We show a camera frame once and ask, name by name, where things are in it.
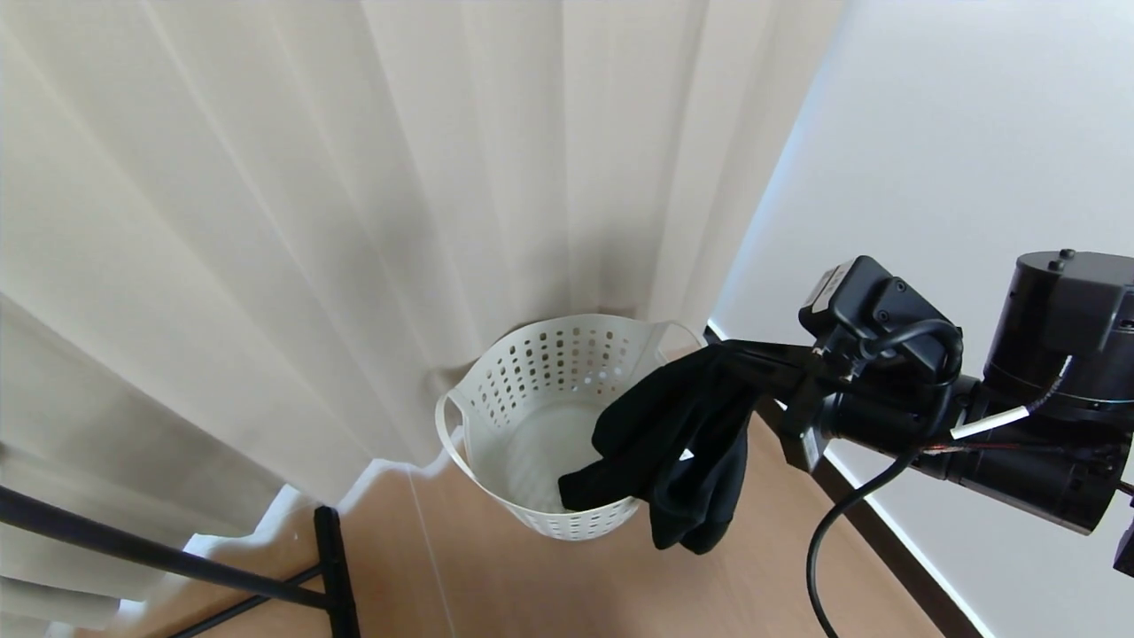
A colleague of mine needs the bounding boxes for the white laundry basket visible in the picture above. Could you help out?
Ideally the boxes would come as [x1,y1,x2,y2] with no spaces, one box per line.
[433,314,710,542]

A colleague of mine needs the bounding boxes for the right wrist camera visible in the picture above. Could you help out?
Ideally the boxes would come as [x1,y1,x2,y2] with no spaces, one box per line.
[798,255,965,384]

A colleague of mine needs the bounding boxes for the beige curtain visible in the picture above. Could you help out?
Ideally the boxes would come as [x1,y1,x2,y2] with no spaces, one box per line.
[0,0,847,638]

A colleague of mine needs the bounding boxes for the black cable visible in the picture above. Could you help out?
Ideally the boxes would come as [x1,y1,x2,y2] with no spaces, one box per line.
[804,319,967,638]

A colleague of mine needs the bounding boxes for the black clothes rack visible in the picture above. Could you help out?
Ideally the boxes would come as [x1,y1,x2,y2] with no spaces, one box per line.
[0,485,361,638]

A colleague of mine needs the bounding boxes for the black garment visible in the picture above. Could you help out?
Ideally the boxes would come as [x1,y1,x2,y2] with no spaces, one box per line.
[557,343,765,556]

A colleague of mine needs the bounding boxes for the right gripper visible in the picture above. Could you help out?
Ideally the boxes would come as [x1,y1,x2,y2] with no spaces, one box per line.
[778,370,1119,536]

